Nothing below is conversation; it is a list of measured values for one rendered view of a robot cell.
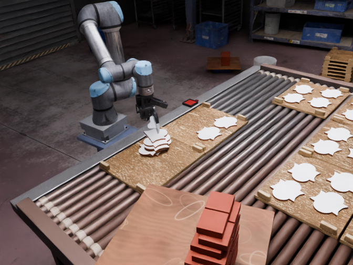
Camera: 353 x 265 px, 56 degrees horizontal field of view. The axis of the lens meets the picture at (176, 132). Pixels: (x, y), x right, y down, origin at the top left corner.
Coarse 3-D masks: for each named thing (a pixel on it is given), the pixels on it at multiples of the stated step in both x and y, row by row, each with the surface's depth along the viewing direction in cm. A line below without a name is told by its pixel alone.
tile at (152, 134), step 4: (144, 132) 176; (148, 132) 176; (152, 132) 175; (156, 132) 175; (160, 132) 175; (164, 132) 175; (148, 136) 172; (152, 136) 172; (156, 136) 172; (160, 136) 172; (164, 136) 173; (152, 140) 169; (156, 140) 170
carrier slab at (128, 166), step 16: (176, 144) 176; (112, 160) 167; (128, 160) 166; (144, 160) 165; (160, 160) 165; (176, 160) 164; (192, 160) 163; (128, 176) 155; (144, 176) 155; (160, 176) 154
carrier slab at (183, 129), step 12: (204, 108) 209; (180, 120) 197; (192, 120) 197; (204, 120) 196; (240, 120) 194; (168, 132) 187; (180, 132) 186; (192, 132) 185; (228, 132) 183; (192, 144) 175; (204, 144) 175; (216, 144) 174
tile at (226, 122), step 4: (224, 116) 197; (216, 120) 193; (220, 120) 193; (224, 120) 193; (228, 120) 193; (232, 120) 192; (236, 120) 192; (216, 124) 190; (220, 124) 189; (224, 124) 189; (228, 124) 189; (232, 124) 189
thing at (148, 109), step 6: (138, 96) 159; (144, 96) 157; (150, 96) 158; (138, 102) 160; (144, 102) 160; (138, 108) 164; (144, 108) 160; (150, 108) 161; (144, 114) 162; (150, 114) 163
